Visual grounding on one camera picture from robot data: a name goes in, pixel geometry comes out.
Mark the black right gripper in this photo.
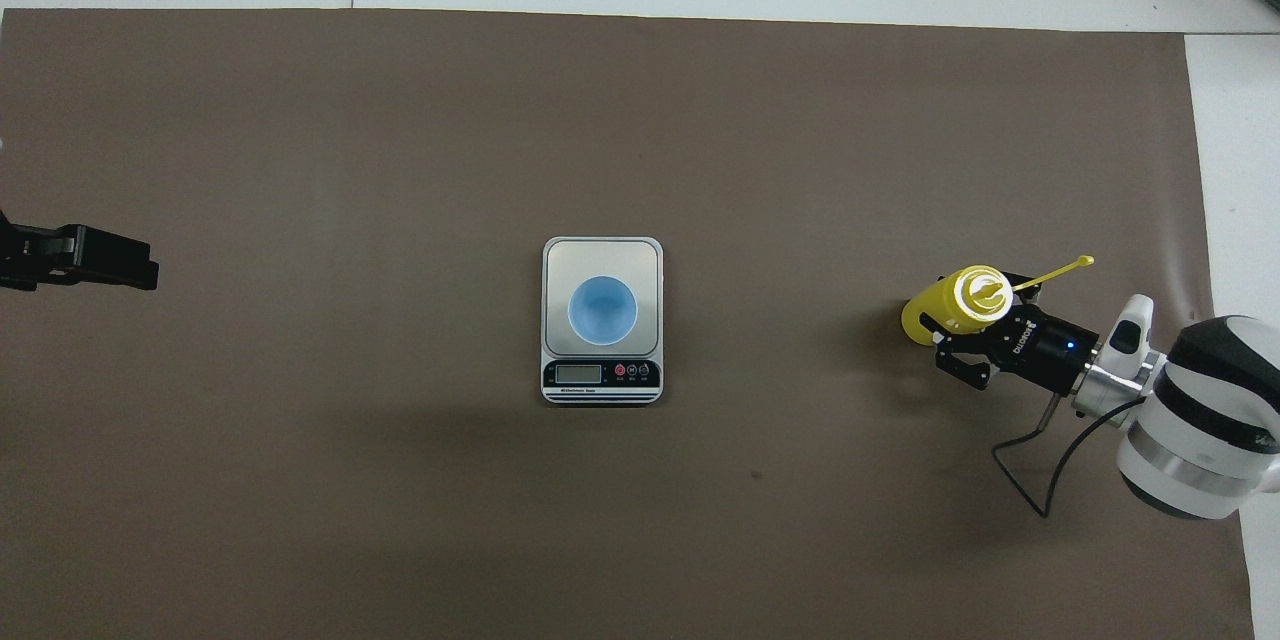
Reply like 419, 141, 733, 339
918, 270, 1103, 393

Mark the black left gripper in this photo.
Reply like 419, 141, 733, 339
0, 210, 160, 292

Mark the yellow squeeze bottle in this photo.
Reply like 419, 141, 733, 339
900, 256, 1096, 345

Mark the light blue plastic cup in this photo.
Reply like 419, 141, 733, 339
567, 275, 639, 344

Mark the silver digital kitchen scale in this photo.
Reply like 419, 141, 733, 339
541, 236, 665, 407

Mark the brown paper table mat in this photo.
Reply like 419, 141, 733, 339
0, 8, 1256, 640

